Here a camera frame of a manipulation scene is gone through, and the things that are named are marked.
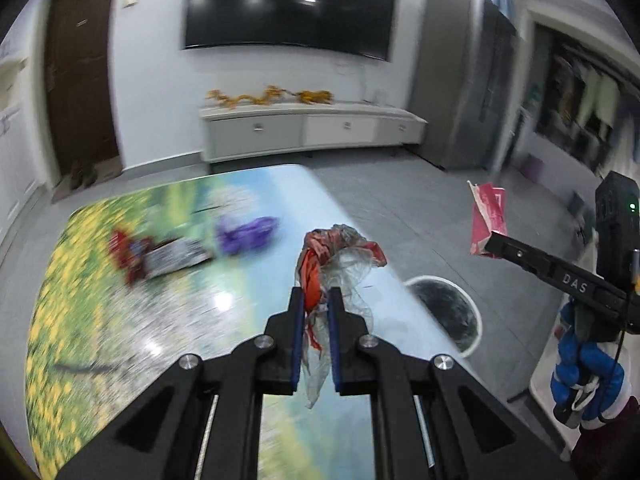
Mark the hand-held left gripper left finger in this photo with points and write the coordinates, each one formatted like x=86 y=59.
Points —
x=298 y=330

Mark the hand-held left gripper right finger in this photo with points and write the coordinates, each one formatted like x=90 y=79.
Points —
x=334 y=340

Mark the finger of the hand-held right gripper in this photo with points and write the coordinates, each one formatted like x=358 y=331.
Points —
x=517 y=252

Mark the pink snack packet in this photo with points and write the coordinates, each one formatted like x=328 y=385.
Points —
x=487 y=210

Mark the clear red plastic wrapper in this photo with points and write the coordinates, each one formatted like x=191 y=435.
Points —
x=345 y=255

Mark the white round trash bin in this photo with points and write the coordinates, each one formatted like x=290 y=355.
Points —
x=445 y=305

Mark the person's right forearm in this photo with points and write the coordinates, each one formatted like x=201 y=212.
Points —
x=615 y=445

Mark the person's right hand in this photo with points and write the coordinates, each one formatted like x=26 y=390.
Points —
x=590 y=365

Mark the purple plastic bag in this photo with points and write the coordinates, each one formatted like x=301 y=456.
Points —
x=247 y=235

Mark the red and silver snack wrapper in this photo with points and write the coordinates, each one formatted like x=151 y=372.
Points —
x=180 y=257

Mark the hanging white garment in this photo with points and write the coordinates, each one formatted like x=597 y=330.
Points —
x=597 y=100

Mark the tall grey cabinet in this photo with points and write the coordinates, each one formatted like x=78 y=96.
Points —
x=460 y=80

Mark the shiny red snack packet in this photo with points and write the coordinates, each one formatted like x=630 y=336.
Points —
x=127 y=255

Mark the white television cabinet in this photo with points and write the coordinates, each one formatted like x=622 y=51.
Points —
x=280 y=130

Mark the small golden ornament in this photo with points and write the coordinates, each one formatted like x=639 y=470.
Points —
x=315 y=96

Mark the long golden dragon ornament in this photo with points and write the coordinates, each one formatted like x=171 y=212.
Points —
x=250 y=97

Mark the blue curtain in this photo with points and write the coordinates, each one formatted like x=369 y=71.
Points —
x=500 y=0

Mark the pair of brown shoes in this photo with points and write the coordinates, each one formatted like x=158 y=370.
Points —
x=85 y=175

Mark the dark brown door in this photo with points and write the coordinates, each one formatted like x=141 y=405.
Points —
x=80 y=70

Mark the black wall television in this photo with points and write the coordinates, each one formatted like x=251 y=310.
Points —
x=290 y=5

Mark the white light switch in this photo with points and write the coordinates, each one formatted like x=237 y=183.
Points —
x=130 y=1

